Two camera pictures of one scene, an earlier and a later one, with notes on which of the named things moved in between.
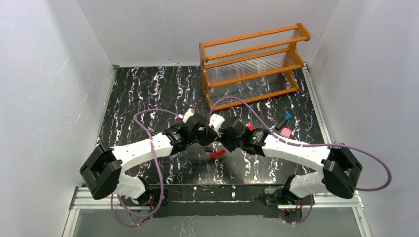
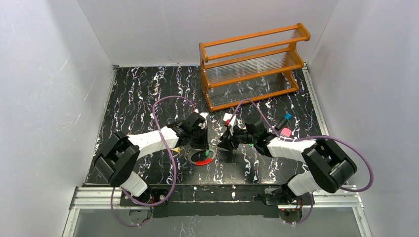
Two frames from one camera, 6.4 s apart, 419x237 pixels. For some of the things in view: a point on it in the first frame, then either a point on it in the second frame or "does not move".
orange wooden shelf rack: x=252 y=68 does not move
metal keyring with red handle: x=211 y=152 -> x=203 y=162
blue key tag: x=287 y=116 does not move
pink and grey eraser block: x=286 y=132 does not move
